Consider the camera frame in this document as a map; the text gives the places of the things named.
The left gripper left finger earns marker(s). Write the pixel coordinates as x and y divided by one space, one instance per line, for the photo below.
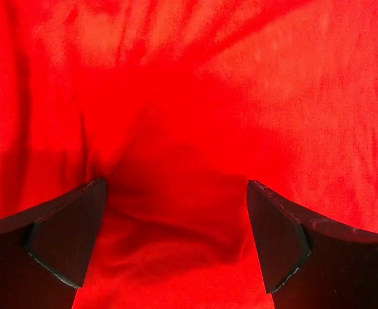
45 251

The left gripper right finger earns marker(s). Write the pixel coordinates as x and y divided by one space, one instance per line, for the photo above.
308 260

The red t shirt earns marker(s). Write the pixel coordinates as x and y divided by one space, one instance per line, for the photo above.
178 104

